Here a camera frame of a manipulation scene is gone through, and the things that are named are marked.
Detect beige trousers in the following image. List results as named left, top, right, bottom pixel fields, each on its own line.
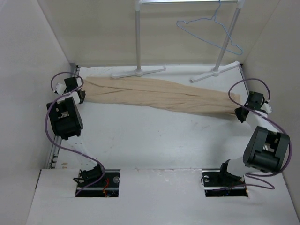
left=83, top=77, right=240, bottom=116

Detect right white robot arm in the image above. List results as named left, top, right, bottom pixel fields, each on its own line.
left=217, top=92, right=290, bottom=186

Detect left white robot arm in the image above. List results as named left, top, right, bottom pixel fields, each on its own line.
left=45, top=76, right=105, bottom=187

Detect white clothes rack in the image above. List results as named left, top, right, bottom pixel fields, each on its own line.
left=111, top=0, right=245, bottom=83

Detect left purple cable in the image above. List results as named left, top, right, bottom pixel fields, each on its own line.
left=44, top=71, right=105, bottom=196

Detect purple cable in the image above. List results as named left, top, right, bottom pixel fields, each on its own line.
left=44, top=71, right=105, bottom=196
left=227, top=78, right=293, bottom=190

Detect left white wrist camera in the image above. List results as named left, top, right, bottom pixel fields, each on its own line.
left=53, top=83, right=66, bottom=95

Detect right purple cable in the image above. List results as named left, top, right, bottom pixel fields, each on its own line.
left=227, top=78, right=293, bottom=190

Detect blue wire hanger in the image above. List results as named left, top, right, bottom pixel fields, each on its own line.
left=176, top=0, right=243, bottom=56

